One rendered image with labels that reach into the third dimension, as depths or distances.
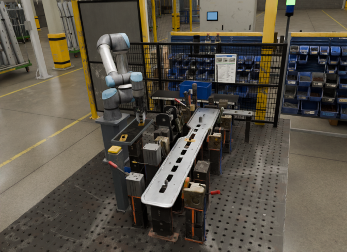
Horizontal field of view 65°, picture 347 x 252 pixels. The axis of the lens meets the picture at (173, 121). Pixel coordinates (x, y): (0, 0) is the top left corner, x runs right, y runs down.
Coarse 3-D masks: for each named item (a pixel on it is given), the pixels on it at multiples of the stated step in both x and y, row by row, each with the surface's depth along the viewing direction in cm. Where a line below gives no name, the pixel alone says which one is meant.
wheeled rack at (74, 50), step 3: (69, 21) 994; (69, 24) 998; (63, 30) 1090; (66, 33) 1021; (72, 39) 1020; (69, 48) 1083; (72, 48) 1076; (75, 48) 1083; (78, 48) 1090; (69, 51) 1046; (72, 51) 1040; (75, 51) 1038; (78, 51) 1053; (75, 54) 1051; (75, 57) 1058
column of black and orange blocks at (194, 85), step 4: (192, 84) 263; (196, 84) 263; (192, 88) 265; (196, 88) 265; (192, 92) 267; (196, 92) 267; (192, 96) 268; (196, 96) 268; (196, 100) 271; (196, 104) 272
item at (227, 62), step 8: (216, 56) 271; (224, 56) 268; (232, 56) 266; (216, 64) 274; (224, 64) 271; (232, 64) 269; (224, 72) 275; (232, 72) 272; (216, 80) 281; (224, 80) 278; (232, 80) 275
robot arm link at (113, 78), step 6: (102, 36) 200; (108, 36) 200; (102, 42) 196; (108, 42) 199; (102, 48) 195; (108, 48) 198; (102, 54) 192; (108, 54) 192; (102, 60) 192; (108, 60) 188; (108, 66) 185; (114, 66) 187; (108, 72) 183; (114, 72) 183; (108, 78) 179; (114, 78) 180; (120, 78) 181; (108, 84) 179; (114, 84) 181; (120, 84) 183
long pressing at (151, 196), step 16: (208, 112) 249; (192, 128) 219; (208, 128) 219; (176, 144) 196; (192, 144) 196; (176, 160) 178; (192, 160) 177; (160, 176) 162; (176, 176) 162; (144, 192) 149; (176, 192) 149
